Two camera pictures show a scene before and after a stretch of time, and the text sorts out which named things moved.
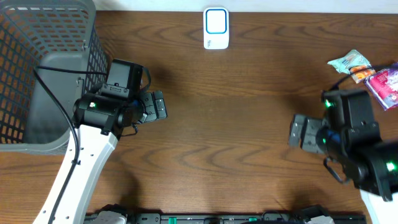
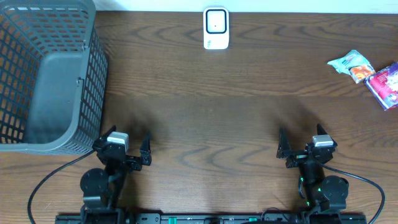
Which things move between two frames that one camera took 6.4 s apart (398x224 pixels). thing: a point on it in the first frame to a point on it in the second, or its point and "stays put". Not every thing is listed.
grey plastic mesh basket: [51, 53] stays put
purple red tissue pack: [384, 84] stays put
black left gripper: [152, 106] to [125, 159]
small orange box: [359, 73] stays put
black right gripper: [308, 136] to [284, 151]
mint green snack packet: [355, 58] stays put
